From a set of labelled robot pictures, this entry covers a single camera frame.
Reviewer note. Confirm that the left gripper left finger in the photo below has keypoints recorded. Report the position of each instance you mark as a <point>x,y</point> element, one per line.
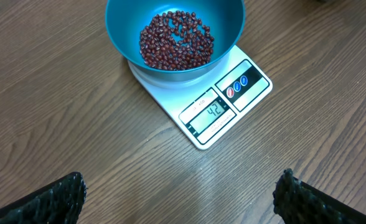
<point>59,202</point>

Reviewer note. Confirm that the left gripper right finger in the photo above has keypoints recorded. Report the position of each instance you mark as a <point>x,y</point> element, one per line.
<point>297,202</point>

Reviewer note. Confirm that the white digital kitchen scale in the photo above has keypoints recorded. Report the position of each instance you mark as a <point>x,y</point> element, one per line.
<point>206,107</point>

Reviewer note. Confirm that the blue bowl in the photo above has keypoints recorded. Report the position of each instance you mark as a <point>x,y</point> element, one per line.
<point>125,19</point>

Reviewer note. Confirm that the red beans in bowl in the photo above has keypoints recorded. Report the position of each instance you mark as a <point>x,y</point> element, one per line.
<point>176,41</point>

